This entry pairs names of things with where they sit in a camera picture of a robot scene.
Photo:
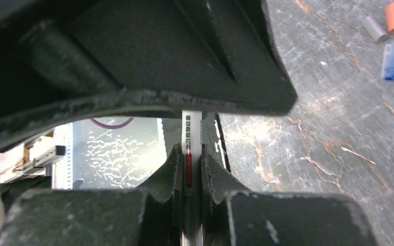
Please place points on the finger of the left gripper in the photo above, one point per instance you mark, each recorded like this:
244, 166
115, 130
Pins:
63, 61

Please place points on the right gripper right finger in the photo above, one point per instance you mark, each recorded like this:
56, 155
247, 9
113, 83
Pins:
236, 215

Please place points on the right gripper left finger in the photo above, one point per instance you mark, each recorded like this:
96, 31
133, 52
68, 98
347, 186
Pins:
145, 215

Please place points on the white marker red label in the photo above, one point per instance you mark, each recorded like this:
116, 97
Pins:
191, 144

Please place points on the translucent blue pen cap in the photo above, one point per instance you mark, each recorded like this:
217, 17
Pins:
387, 71

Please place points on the grey pen cap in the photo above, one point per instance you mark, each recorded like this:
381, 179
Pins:
374, 29

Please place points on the slotted cable duct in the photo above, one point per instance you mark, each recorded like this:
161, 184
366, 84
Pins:
62, 170

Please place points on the white teleoperation handle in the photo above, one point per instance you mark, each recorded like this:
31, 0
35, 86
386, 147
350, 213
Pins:
29, 160

